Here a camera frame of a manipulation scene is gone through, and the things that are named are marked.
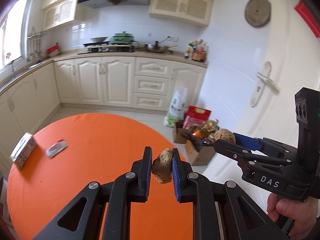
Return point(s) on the window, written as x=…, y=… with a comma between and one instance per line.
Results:
x=13, y=30

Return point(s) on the green electric pot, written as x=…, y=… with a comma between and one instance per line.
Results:
x=122, y=38

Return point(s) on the small lattice door cabinet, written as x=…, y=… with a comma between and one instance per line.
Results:
x=60, y=13

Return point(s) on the white wall socket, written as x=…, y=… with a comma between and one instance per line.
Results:
x=173, y=38

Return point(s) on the hanging utensil rack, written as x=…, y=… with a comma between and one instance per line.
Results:
x=36, y=43

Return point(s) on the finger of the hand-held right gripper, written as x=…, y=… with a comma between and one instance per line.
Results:
x=230, y=151
x=246, y=141

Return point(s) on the black glass cooktop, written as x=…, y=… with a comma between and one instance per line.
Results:
x=105, y=50

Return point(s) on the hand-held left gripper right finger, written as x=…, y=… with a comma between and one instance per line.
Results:
x=177, y=180

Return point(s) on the red bowl stack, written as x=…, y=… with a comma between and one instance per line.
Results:
x=53, y=51

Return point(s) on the chrome faucet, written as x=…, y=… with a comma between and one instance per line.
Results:
x=11, y=65

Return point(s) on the brown torn bread piece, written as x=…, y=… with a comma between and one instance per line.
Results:
x=162, y=167

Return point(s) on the cream cabinet drawer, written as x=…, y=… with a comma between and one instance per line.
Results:
x=153, y=67
x=149, y=101
x=151, y=85

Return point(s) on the white red wrapper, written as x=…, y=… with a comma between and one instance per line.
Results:
x=57, y=148

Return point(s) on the person's right hand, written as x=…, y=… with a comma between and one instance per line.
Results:
x=302, y=217

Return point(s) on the brown cardboard box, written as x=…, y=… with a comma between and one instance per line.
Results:
x=200, y=155
x=178, y=135

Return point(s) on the brown round bun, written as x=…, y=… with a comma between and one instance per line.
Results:
x=225, y=136

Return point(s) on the white rice bag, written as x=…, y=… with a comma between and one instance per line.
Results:
x=176, y=107

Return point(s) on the group of condiment bottles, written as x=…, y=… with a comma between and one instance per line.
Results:
x=196, y=52

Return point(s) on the grey wok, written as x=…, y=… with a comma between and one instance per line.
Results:
x=99, y=39

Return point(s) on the round orange table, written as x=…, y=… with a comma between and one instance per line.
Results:
x=87, y=155

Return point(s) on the white door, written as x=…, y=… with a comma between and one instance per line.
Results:
x=250, y=92

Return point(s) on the green white drink carton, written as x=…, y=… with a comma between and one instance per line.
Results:
x=23, y=151

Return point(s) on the cream base cabinets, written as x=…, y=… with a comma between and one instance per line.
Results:
x=115, y=80

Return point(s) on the wide lattice door cabinet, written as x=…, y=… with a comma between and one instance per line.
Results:
x=181, y=5

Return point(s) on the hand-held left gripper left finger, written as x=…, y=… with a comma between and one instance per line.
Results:
x=145, y=177

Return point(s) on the red rice bag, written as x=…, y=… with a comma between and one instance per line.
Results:
x=197, y=116

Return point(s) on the cooking oil bottle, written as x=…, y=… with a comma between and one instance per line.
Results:
x=201, y=131

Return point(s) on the red paper door decoration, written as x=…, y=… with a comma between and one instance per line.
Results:
x=308, y=17

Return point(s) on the portable gas stove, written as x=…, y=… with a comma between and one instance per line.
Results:
x=96, y=44

